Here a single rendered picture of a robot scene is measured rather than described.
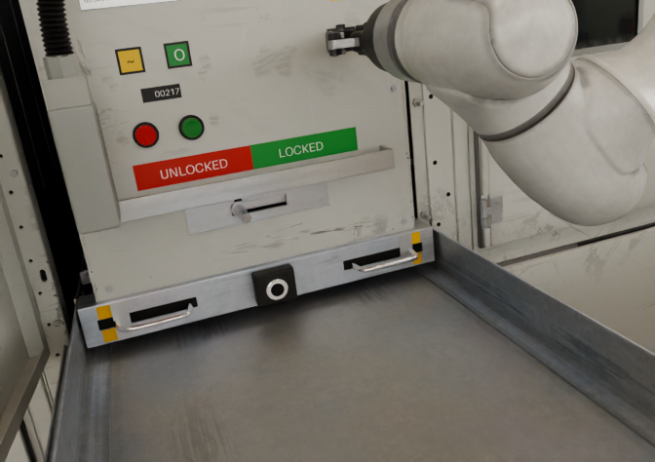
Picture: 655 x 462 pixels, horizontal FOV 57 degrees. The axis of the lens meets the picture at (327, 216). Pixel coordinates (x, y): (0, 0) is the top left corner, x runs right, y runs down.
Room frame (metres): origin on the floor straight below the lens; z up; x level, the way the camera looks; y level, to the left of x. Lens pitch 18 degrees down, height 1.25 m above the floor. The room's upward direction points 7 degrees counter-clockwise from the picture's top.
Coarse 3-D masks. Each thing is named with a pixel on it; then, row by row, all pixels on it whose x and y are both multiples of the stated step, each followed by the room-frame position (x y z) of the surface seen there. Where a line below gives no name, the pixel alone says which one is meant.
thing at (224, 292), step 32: (416, 224) 0.92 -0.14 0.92; (320, 256) 0.85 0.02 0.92; (352, 256) 0.86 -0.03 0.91; (384, 256) 0.88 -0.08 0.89; (160, 288) 0.79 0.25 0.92; (192, 288) 0.79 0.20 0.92; (224, 288) 0.80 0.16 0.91; (320, 288) 0.84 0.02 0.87; (96, 320) 0.75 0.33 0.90; (192, 320) 0.79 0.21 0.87
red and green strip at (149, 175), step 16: (352, 128) 0.88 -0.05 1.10; (256, 144) 0.84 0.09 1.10; (272, 144) 0.84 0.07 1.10; (288, 144) 0.85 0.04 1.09; (304, 144) 0.86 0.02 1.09; (320, 144) 0.86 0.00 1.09; (336, 144) 0.87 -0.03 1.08; (352, 144) 0.88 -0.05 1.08; (176, 160) 0.80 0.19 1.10; (192, 160) 0.81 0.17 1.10; (208, 160) 0.82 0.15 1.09; (224, 160) 0.82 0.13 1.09; (240, 160) 0.83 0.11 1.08; (256, 160) 0.84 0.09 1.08; (272, 160) 0.84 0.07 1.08; (288, 160) 0.85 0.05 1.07; (144, 176) 0.79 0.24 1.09; (160, 176) 0.80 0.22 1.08; (176, 176) 0.80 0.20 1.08; (192, 176) 0.81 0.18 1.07; (208, 176) 0.81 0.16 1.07
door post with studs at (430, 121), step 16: (416, 96) 0.98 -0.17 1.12; (432, 96) 0.98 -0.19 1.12; (416, 112) 0.97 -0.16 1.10; (432, 112) 0.98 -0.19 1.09; (448, 112) 0.99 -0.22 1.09; (416, 128) 0.97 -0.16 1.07; (432, 128) 0.98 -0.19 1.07; (448, 128) 0.99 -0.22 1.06; (416, 144) 0.97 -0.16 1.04; (432, 144) 0.98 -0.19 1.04; (448, 144) 0.99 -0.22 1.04; (416, 160) 0.97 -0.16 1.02; (432, 160) 0.98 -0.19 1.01; (448, 160) 0.99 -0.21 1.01; (416, 176) 0.97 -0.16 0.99; (432, 176) 0.98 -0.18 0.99; (448, 176) 0.99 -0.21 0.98; (416, 192) 0.97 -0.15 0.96; (432, 192) 0.98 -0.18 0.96; (448, 192) 0.98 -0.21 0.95; (432, 208) 0.98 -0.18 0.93; (448, 208) 0.98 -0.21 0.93; (432, 224) 0.98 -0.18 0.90; (448, 224) 0.98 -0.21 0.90
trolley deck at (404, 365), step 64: (256, 320) 0.81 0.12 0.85; (320, 320) 0.78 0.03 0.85; (384, 320) 0.76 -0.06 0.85; (448, 320) 0.74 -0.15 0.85; (128, 384) 0.67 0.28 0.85; (192, 384) 0.65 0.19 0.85; (256, 384) 0.64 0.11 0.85; (320, 384) 0.62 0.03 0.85; (384, 384) 0.60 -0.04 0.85; (448, 384) 0.59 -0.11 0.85; (512, 384) 0.58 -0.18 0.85; (128, 448) 0.54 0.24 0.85; (192, 448) 0.53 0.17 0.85; (256, 448) 0.52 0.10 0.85; (320, 448) 0.51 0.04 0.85; (384, 448) 0.50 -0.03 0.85; (448, 448) 0.48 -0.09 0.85; (512, 448) 0.47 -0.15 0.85; (576, 448) 0.46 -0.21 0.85; (640, 448) 0.45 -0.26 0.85
